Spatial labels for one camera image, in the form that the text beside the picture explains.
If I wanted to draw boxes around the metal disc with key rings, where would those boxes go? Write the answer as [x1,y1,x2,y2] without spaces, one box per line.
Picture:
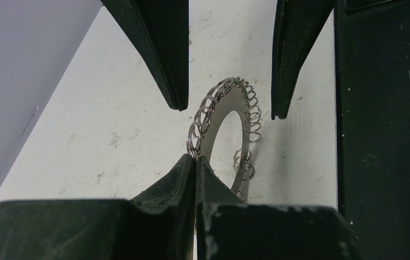
[186,76,262,201]

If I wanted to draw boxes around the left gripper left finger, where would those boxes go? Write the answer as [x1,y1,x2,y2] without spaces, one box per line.
[0,154,196,259]

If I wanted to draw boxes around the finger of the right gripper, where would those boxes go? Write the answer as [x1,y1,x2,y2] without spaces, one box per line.
[102,0,189,111]
[271,0,335,120]

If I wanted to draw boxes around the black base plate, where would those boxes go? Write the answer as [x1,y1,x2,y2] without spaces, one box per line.
[335,1,410,259]

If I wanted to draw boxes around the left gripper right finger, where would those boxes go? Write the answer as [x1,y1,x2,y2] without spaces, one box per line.
[196,157,361,259]

